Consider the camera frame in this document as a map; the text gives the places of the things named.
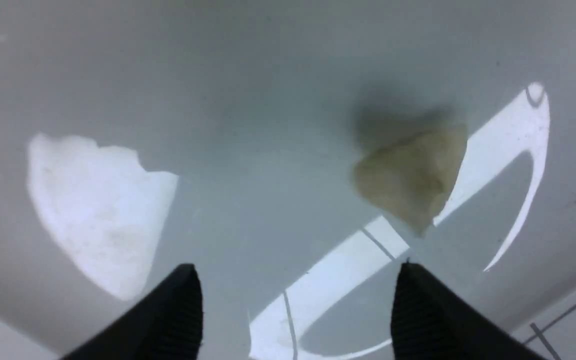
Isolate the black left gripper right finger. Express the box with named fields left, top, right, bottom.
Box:
left=390, top=262, right=541, bottom=360

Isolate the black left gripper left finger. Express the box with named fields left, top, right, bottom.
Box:
left=63, top=264, right=204, bottom=360

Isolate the white dumpling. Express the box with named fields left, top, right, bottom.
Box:
left=352, top=124, right=468, bottom=237

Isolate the white square ceramic plate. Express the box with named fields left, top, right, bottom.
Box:
left=0, top=0, right=576, bottom=360

